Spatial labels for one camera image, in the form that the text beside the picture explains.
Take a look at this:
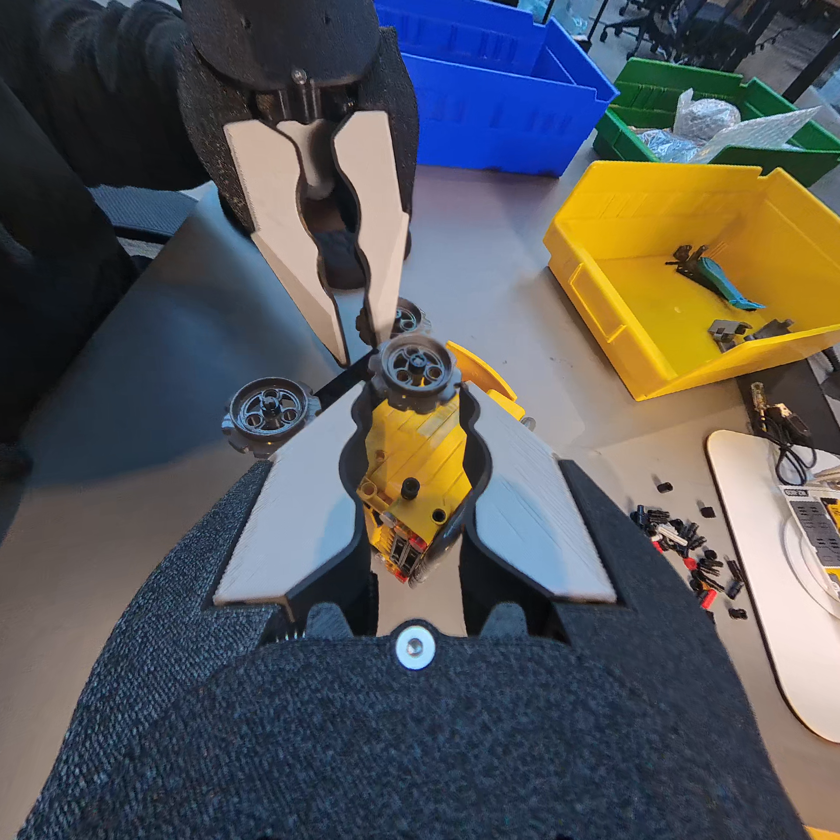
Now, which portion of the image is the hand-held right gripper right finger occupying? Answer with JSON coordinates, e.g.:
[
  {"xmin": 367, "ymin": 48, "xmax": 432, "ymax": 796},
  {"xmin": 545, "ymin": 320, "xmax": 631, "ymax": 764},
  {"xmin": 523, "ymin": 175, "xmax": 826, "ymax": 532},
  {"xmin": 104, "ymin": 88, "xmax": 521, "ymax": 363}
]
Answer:
[{"xmin": 457, "ymin": 392, "xmax": 620, "ymax": 620}]

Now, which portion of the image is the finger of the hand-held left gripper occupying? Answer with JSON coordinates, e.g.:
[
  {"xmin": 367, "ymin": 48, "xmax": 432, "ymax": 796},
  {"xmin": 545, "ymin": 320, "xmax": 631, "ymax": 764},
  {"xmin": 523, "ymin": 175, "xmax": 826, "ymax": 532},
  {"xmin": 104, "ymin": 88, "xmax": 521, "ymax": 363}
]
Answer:
[
  {"xmin": 329, "ymin": 112, "xmax": 412, "ymax": 349},
  {"xmin": 224, "ymin": 116, "xmax": 353, "ymax": 368}
]

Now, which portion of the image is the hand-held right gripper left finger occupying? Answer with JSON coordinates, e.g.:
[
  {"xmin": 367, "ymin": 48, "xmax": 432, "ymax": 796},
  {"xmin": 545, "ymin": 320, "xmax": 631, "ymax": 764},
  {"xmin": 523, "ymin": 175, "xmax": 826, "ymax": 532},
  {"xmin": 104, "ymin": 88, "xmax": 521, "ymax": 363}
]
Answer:
[{"xmin": 213, "ymin": 392, "xmax": 378, "ymax": 620}]

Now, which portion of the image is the yellow toy brick vehicle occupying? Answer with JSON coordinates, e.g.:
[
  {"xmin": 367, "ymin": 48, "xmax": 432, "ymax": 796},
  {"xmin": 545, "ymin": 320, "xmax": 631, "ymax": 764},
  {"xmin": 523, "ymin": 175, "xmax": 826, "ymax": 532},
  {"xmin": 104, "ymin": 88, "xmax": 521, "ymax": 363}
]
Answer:
[{"xmin": 221, "ymin": 298, "xmax": 539, "ymax": 588}]

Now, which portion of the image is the small grey toy wheel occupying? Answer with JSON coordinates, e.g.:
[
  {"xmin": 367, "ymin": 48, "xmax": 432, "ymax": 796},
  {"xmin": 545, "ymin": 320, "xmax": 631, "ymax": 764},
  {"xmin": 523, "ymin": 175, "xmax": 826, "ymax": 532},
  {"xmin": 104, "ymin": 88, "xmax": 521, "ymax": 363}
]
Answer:
[{"xmin": 368, "ymin": 335, "xmax": 460, "ymax": 416}]

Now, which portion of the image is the person's left forearm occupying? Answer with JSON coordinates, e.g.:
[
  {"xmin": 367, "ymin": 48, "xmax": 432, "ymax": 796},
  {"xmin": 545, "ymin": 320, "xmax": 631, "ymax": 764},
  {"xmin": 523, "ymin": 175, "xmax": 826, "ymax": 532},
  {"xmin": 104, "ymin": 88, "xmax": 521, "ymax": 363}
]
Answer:
[{"xmin": 40, "ymin": 0, "xmax": 211, "ymax": 191}]

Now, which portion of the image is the grey desk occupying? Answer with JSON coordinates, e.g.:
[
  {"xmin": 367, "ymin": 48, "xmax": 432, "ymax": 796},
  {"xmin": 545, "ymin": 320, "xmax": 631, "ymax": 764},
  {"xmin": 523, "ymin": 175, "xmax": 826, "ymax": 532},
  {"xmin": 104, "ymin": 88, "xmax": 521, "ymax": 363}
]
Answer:
[{"xmin": 0, "ymin": 132, "xmax": 840, "ymax": 840}]

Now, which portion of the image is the grey-blue office chair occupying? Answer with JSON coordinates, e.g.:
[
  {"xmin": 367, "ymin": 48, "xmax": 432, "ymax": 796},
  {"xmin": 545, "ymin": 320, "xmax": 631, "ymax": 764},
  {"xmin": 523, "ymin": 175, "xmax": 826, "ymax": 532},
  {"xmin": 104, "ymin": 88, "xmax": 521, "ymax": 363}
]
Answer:
[{"xmin": 90, "ymin": 184, "xmax": 198, "ymax": 270}]

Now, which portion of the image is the pile of small brick pieces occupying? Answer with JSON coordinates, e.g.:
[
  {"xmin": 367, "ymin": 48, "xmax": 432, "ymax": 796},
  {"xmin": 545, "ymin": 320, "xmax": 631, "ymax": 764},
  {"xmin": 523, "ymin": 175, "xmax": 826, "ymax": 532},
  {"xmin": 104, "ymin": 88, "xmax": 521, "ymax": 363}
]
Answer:
[{"xmin": 630, "ymin": 473, "xmax": 752, "ymax": 620}]

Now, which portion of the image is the blue plastic bin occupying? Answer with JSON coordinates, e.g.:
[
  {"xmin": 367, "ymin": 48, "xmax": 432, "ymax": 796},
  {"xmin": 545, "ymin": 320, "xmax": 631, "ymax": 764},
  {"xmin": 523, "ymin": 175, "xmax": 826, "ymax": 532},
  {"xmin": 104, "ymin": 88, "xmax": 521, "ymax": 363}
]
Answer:
[{"xmin": 374, "ymin": 0, "xmax": 618, "ymax": 178}]

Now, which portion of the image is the white oval board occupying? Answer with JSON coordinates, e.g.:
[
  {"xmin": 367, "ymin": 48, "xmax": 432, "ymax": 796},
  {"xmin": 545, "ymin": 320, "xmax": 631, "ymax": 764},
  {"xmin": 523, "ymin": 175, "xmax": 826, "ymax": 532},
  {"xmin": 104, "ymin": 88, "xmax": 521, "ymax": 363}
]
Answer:
[{"xmin": 707, "ymin": 427, "xmax": 840, "ymax": 745}]

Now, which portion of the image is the yellow plastic bin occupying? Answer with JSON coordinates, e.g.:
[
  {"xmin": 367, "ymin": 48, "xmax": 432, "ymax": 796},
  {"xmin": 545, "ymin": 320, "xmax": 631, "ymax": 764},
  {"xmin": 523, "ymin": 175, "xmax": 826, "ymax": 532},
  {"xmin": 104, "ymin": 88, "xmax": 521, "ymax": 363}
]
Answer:
[{"xmin": 542, "ymin": 161, "xmax": 840, "ymax": 403}]

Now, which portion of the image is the grey brick piece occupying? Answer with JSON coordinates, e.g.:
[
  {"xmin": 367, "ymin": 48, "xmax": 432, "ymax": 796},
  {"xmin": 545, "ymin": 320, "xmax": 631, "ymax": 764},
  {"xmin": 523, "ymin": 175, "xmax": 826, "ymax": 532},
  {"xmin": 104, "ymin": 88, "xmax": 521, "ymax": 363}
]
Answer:
[{"xmin": 709, "ymin": 315, "xmax": 796, "ymax": 353}]

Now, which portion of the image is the green plastic bin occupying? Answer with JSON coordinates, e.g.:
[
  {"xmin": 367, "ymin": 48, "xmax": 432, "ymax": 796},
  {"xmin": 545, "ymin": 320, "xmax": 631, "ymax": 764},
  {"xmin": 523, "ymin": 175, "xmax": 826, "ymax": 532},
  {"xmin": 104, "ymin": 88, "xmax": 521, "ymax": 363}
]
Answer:
[{"xmin": 594, "ymin": 56, "xmax": 840, "ymax": 187}]

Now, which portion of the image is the building instruction booklet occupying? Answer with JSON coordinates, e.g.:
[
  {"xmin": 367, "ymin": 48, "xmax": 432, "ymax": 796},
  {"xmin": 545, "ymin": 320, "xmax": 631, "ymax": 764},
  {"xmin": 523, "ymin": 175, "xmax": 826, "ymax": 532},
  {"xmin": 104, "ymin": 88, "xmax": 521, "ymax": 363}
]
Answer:
[{"xmin": 785, "ymin": 479, "xmax": 840, "ymax": 572}]

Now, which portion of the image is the black flat pad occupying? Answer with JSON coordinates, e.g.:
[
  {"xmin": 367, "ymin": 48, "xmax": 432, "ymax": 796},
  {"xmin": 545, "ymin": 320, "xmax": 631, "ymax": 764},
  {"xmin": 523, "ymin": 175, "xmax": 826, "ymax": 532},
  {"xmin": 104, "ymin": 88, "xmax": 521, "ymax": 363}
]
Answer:
[{"xmin": 733, "ymin": 355, "xmax": 840, "ymax": 458}]

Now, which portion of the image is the teal and black brick tool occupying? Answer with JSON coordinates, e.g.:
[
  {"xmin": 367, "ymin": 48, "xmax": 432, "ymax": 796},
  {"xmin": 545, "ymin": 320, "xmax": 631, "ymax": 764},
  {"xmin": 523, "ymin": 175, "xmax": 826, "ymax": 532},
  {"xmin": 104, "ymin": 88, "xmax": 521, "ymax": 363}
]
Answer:
[{"xmin": 667, "ymin": 243, "xmax": 765, "ymax": 313}]

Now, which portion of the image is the black cable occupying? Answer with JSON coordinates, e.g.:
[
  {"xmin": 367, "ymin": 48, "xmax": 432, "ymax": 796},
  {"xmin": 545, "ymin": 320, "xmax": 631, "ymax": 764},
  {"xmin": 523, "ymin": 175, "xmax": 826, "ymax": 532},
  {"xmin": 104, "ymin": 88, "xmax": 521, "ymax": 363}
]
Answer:
[{"xmin": 749, "ymin": 381, "xmax": 821, "ymax": 487}]

